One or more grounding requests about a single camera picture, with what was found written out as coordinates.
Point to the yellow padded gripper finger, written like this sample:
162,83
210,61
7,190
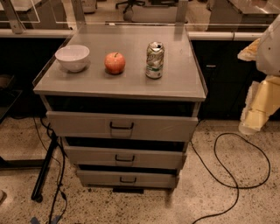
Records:
249,52
262,101

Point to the grey top drawer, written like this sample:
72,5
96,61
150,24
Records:
136,127

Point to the grey drawer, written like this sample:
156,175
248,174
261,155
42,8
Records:
136,127
132,179
126,158

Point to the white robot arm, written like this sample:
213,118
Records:
268,52

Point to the grey drawer cabinet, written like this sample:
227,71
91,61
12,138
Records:
179,92

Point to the grey bottom drawer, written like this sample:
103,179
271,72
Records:
132,179

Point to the grey middle drawer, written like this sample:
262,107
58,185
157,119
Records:
126,158

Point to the green soda can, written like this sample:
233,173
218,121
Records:
155,60

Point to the black office chair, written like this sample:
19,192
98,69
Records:
130,3

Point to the red apple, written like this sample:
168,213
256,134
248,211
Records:
114,63

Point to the white ceramic bowl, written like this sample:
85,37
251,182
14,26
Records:
73,58

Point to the black stand leg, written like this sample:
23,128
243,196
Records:
37,190

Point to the white rail bar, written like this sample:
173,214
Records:
228,35

